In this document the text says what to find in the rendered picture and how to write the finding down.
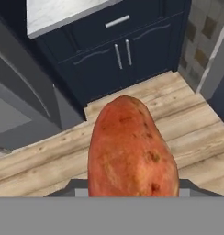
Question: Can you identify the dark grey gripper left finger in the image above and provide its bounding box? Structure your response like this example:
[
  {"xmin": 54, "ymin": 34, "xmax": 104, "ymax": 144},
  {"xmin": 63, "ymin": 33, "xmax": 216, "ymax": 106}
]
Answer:
[{"xmin": 44, "ymin": 178, "xmax": 90, "ymax": 198}]

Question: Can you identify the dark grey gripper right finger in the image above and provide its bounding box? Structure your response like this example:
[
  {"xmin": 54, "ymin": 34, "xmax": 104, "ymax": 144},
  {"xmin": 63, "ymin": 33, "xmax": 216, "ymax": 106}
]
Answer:
[{"xmin": 178, "ymin": 178, "xmax": 224, "ymax": 198}]

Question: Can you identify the orange sweet potato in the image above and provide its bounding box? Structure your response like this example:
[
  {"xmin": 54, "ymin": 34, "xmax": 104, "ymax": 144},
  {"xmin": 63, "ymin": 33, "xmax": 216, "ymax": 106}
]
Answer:
[{"xmin": 87, "ymin": 95, "xmax": 181, "ymax": 198}]

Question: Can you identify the grey fridge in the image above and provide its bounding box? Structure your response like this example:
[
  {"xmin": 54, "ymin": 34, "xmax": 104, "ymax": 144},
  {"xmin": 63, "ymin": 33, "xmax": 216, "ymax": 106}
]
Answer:
[{"xmin": 0, "ymin": 12, "xmax": 86, "ymax": 151}]

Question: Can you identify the dark blue drawer front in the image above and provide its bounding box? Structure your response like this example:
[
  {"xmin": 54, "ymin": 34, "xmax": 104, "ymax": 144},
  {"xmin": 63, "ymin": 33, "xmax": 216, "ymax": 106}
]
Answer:
[{"xmin": 62, "ymin": 0, "xmax": 167, "ymax": 53}]

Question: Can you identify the dark blue cupboard door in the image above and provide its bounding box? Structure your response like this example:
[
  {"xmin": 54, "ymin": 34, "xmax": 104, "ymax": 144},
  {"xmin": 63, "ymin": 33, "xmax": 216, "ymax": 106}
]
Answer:
[
  {"xmin": 122, "ymin": 12, "xmax": 185, "ymax": 85},
  {"xmin": 57, "ymin": 39, "xmax": 130, "ymax": 106}
]

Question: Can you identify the silver cupboard door handle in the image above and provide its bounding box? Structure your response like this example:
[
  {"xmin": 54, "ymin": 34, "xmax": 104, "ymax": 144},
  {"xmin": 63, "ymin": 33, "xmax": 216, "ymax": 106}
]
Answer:
[
  {"xmin": 113, "ymin": 43, "xmax": 124, "ymax": 71},
  {"xmin": 125, "ymin": 39, "xmax": 133, "ymax": 67}
]

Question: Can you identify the silver drawer handle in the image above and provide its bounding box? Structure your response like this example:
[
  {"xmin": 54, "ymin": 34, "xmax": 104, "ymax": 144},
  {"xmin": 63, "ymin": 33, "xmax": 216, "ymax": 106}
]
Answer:
[{"xmin": 105, "ymin": 14, "xmax": 131, "ymax": 29}]

